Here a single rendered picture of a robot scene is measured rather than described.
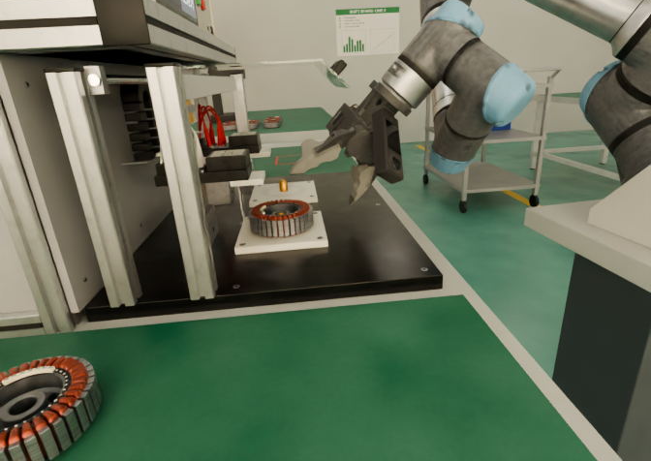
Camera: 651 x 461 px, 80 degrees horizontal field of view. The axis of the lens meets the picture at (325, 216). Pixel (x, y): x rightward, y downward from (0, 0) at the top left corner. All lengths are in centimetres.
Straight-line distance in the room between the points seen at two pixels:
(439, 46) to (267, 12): 547
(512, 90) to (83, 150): 53
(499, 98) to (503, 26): 619
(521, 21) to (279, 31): 351
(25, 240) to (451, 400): 49
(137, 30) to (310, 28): 559
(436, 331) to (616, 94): 58
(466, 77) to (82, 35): 46
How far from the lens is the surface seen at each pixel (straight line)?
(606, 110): 90
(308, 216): 66
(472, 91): 60
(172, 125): 47
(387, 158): 59
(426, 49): 63
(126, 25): 46
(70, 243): 57
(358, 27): 609
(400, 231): 69
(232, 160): 64
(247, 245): 64
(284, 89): 597
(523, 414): 41
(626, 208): 81
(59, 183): 56
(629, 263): 76
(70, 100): 51
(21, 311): 62
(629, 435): 101
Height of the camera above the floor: 103
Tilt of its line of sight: 20 degrees down
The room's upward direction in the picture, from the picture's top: 3 degrees counter-clockwise
